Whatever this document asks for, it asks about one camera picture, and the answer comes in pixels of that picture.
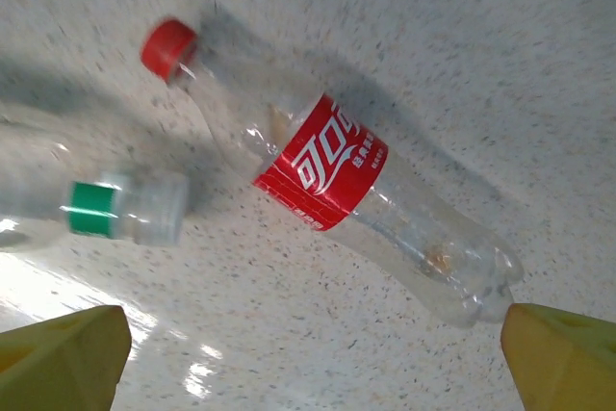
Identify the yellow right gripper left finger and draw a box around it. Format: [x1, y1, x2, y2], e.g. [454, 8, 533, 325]
[0, 304, 133, 411]

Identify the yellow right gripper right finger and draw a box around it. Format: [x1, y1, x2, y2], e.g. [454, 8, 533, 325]
[500, 302, 616, 411]

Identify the clear bottle green band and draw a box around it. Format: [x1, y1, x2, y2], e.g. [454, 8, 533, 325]
[0, 97, 190, 251]

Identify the cola bottle red cap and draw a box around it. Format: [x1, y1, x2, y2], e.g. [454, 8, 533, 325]
[139, 17, 526, 330]

